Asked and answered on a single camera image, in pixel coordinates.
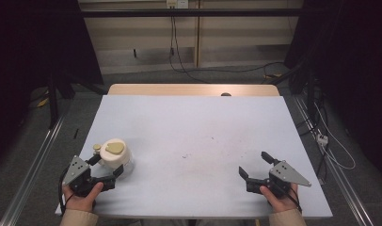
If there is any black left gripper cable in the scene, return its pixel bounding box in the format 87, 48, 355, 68
57, 168, 74, 215

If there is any white floor cable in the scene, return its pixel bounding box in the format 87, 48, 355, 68
313, 103, 357, 171

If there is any black wall cable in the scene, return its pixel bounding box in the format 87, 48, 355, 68
173, 17, 287, 75
167, 16, 211, 85

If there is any person's left hand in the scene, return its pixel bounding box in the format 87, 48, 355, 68
61, 182, 104, 213

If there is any wooden vertical post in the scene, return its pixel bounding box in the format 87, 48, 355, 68
193, 0, 202, 69

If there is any clear jar with cream lid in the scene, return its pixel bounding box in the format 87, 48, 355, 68
99, 137, 135, 179

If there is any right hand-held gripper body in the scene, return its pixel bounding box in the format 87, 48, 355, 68
246, 160, 312, 199

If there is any black metal stand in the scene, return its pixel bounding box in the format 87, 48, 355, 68
46, 73, 76, 130

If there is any black horizontal frame bar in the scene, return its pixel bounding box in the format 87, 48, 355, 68
80, 8, 306, 19

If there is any person's right hand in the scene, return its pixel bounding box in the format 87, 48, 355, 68
259, 183, 302, 215

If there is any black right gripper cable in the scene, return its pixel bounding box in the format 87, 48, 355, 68
284, 187, 304, 215

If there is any white table mat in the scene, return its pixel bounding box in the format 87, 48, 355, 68
55, 94, 334, 219

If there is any black curtain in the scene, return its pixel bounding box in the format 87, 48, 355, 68
284, 0, 382, 177
0, 0, 104, 164

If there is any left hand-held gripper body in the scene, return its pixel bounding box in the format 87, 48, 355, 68
62, 154, 117, 198

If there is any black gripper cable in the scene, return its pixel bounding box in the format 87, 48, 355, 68
284, 187, 304, 215
57, 168, 74, 215

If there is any aluminium floor rail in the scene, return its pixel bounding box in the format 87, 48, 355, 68
0, 114, 70, 226
292, 94, 375, 226

